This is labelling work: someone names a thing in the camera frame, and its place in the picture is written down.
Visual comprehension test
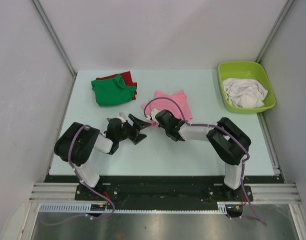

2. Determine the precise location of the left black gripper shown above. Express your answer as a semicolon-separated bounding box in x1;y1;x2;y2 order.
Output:
116;114;151;144

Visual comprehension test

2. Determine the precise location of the green plastic basin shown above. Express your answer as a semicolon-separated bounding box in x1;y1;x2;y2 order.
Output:
218;60;276;114

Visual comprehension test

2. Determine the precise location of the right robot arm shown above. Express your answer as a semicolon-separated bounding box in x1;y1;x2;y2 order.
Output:
150;108;251;201

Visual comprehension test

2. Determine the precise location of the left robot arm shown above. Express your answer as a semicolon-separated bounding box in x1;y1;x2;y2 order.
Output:
54;112;151;200

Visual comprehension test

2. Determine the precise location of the folded green t shirt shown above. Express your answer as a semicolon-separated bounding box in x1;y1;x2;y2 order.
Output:
90;74;137;107

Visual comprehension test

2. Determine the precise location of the folded red t shirt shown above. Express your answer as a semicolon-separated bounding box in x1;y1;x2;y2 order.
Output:
95;70;138;102

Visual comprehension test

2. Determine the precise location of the white t shirt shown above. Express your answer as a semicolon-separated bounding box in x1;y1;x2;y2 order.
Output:
223;78;268;109

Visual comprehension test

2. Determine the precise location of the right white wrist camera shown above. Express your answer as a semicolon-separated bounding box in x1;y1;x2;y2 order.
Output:
146;108;160;123

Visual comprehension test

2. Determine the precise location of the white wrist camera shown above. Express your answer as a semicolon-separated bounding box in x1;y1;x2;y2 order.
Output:
146;108;160;123
117;112;126;122

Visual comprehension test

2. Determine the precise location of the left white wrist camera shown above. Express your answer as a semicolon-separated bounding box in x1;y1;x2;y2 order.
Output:
117;112;126;122

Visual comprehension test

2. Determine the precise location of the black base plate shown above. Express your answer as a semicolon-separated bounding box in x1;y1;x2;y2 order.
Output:
44;174;285;208

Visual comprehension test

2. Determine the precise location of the slotted cable duct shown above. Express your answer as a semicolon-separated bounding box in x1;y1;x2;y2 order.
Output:
39;202;243;214

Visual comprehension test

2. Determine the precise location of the left aluminium frame post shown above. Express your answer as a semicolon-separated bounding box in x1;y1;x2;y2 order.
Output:
30;0;77;77

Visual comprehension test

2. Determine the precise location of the aluminium frame post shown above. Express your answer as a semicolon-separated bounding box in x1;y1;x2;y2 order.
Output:
255;0;297;65
30;0;77;77

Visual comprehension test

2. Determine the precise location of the right aluminium frame post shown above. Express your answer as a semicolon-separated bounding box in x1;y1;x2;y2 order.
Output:
255;0;297;65

